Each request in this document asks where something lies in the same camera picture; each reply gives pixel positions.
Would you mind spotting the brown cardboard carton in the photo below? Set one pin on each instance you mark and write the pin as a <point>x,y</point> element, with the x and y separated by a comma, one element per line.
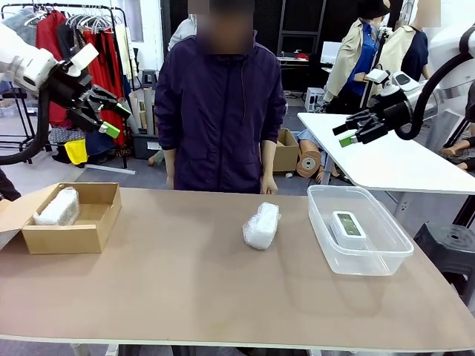
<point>286,154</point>

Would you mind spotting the black bucket hat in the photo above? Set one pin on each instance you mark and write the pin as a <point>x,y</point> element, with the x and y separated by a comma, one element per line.
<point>371,9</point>

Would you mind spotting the cream paper roll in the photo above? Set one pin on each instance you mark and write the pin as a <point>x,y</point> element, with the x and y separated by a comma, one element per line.
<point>137,107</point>

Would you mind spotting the white side table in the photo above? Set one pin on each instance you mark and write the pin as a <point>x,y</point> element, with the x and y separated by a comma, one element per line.
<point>389,167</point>

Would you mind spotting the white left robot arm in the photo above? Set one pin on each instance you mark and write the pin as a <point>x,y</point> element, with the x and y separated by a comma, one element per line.
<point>22,63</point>

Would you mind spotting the mannequin beige coat blue shirt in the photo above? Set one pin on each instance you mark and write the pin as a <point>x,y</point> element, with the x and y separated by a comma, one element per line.
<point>352,55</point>

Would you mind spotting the cream hanging garment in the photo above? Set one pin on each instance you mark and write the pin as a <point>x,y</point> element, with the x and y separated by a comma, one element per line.
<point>122,55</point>

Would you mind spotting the dark plastic bin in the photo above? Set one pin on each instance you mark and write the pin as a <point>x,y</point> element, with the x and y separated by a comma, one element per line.
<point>143,146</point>

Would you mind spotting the person's right forearm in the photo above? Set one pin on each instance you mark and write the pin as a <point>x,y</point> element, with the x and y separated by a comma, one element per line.
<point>169,163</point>

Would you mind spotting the black light stand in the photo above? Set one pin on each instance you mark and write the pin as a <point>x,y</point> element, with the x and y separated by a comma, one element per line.
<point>382,37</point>

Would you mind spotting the open brown cardboard box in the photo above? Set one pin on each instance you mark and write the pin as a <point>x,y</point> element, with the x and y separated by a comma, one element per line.
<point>63,237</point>

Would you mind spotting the white monitor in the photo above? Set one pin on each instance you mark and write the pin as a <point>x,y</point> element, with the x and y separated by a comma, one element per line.
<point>329,52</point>

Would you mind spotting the black clothes rack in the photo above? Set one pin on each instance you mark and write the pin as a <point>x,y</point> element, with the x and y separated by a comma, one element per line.
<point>124,141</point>

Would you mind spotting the black hanging garment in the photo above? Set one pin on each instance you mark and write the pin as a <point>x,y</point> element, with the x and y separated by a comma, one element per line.
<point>68,41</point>

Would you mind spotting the short red hanging dress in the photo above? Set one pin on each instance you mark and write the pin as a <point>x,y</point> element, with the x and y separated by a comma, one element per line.
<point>48,37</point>

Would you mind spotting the metal floor bar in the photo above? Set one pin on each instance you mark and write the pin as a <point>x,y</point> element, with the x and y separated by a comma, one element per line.
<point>111,170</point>

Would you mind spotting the black plastic stool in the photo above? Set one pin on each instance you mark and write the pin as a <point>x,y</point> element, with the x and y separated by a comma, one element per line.
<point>449,248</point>

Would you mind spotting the dark bystander sleeve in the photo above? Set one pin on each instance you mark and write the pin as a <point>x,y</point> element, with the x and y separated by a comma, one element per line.
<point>8,189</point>

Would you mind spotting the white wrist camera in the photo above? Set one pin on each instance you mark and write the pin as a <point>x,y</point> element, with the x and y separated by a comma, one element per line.
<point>377,76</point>
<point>85,57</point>

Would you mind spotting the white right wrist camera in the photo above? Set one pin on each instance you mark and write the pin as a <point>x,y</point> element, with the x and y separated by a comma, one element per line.
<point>377,76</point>

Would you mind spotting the short bubble-wrapped clock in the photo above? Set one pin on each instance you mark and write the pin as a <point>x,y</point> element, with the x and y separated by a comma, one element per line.
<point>259,230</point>

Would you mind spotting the white floor box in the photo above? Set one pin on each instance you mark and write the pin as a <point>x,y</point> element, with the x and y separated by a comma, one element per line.
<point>314,98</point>

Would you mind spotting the black metal frame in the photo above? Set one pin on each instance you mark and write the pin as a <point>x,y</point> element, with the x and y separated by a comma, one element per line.
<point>300,33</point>

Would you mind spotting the person's right hand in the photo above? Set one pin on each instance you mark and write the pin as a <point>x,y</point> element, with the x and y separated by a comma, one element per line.
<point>170,182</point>

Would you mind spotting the mannequin leg grey sock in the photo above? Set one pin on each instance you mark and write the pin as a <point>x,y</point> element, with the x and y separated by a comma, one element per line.
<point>156,158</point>

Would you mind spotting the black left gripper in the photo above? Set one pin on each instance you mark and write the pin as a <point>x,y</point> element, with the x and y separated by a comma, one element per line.
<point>70,89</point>

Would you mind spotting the small grey step stool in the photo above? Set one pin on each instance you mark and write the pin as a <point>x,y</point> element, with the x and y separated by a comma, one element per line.
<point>149,78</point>

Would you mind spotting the grey paper roll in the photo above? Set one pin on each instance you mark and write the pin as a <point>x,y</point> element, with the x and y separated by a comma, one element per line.
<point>133,124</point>

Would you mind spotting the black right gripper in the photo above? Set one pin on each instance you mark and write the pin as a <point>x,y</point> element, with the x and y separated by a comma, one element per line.
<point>395,109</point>

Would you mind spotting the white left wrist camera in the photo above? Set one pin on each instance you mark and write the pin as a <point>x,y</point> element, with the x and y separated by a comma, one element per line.
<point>85,57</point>

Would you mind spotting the grey hanging garment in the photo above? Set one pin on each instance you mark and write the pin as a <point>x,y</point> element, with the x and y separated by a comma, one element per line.
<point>22,18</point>

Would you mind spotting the person in purple jacket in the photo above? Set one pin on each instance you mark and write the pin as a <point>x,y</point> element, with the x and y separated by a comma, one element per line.
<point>219,111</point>

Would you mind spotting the mannequin lying on floor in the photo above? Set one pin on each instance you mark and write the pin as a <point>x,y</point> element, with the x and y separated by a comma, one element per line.
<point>310,135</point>

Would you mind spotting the long bubble-wrapped clock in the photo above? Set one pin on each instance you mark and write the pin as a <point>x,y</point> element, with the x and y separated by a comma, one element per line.
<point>59,211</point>

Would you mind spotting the mannequin beige coat navy top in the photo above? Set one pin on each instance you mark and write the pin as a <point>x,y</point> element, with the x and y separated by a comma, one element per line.
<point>415,52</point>

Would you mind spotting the long red hanging dress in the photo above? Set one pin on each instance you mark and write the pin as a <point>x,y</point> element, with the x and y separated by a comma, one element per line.
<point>107,70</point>

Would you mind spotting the tall grey tube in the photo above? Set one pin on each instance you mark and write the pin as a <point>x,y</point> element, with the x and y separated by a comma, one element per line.
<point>149,107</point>

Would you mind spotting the person's left hand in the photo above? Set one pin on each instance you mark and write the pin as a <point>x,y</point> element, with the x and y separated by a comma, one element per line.
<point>269,185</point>

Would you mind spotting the clear plastic container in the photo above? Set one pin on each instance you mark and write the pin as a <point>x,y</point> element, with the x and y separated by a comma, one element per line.
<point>371,265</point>

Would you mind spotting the white unwrapped digital clock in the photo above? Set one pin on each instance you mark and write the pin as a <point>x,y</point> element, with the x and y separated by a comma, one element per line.
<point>347,224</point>

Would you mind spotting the yellow cloth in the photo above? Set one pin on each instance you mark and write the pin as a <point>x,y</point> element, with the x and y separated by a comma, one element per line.
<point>76,152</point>

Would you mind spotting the bystander in grey hoodie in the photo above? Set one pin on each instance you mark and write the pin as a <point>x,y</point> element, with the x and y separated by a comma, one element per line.
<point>182,33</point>

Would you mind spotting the person's left forearm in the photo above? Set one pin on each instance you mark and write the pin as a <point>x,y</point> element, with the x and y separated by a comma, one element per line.
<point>269,159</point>

